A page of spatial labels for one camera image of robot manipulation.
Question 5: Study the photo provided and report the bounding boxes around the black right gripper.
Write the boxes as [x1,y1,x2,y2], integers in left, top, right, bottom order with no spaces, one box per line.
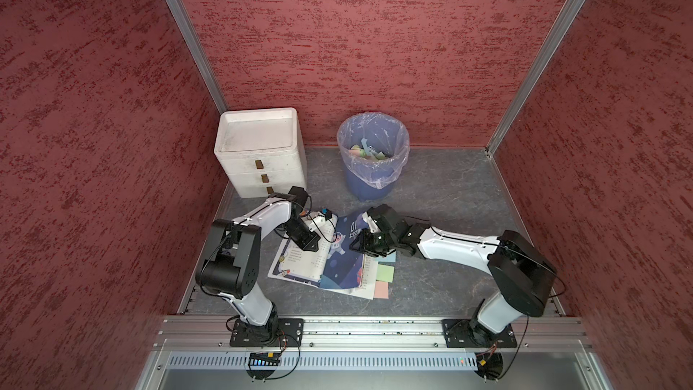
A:
[347,227,397,257]

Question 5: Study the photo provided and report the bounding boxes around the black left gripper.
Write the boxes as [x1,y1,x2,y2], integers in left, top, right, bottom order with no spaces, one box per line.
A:
[280,217,319,251]

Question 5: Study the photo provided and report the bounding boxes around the blue sticky note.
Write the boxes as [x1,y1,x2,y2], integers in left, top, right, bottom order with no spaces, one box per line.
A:
[377,251,396,264]

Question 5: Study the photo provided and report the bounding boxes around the children's book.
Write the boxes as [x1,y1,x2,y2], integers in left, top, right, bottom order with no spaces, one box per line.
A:
[268,211,378,300]

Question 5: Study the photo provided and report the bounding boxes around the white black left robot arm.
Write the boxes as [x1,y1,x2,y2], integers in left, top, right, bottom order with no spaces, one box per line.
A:
[195,186,321,333]

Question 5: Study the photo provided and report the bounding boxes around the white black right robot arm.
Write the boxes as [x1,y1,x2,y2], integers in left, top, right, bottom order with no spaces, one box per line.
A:
[349,204,558,348]

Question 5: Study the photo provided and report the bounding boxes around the green sticky note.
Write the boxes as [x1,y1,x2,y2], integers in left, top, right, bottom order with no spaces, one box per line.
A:
[376,264,395,283]

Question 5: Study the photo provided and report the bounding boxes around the pink sticky note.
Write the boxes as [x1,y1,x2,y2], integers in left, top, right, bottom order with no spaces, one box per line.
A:
[374,281,389,299]

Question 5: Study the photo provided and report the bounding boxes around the discarded sticky notes in bin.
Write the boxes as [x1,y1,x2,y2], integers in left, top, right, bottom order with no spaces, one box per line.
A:
[348,138,389,162]

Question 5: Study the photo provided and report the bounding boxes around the blue trash bin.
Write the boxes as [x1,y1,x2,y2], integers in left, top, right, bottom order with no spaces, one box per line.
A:
[336,112,411,202]

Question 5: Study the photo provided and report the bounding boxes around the white three-drawer cabinet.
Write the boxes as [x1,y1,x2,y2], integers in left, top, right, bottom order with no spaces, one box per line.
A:
[214,108,308,199]

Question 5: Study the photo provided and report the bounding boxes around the clear plastic bin liner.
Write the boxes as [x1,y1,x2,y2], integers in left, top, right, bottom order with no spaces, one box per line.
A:
[336,112,411,190]

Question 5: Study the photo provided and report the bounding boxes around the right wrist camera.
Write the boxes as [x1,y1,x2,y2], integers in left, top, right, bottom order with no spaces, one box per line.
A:
[361,211,381,234]

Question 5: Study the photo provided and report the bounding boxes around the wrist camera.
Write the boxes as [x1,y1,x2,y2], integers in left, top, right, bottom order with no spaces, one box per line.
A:
[361,211,381,234]
[310,209,334,229]

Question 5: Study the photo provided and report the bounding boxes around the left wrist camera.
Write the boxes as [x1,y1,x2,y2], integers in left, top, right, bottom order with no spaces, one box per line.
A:
[310,209,334,229]

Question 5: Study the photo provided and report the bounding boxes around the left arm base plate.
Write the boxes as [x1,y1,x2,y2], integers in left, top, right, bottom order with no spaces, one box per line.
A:
[227,318,305,348]

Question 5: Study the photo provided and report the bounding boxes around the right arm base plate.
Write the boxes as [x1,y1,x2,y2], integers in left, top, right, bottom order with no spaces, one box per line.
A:
[441,319,518,350]

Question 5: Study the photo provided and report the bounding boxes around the aluminium front rail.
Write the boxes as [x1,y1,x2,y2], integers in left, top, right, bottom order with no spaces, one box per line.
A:
[153,315,594,353]

